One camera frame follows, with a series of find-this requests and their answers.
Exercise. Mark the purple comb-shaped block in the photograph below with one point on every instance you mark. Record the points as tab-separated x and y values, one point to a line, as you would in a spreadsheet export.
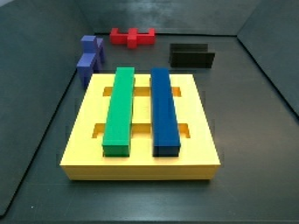
91	59

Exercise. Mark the yellow slotted board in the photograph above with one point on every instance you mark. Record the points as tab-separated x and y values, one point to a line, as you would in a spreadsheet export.
85	161

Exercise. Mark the blue long bar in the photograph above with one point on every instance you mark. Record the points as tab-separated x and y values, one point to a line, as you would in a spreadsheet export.
165	124

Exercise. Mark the green long bar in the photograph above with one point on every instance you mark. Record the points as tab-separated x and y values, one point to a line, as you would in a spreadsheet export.
117	139

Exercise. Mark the red comb-shaped block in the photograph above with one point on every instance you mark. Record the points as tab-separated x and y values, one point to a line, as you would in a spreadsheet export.
133	38

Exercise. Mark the black angle bracket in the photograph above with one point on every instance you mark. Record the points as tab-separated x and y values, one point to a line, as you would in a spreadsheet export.
191	56

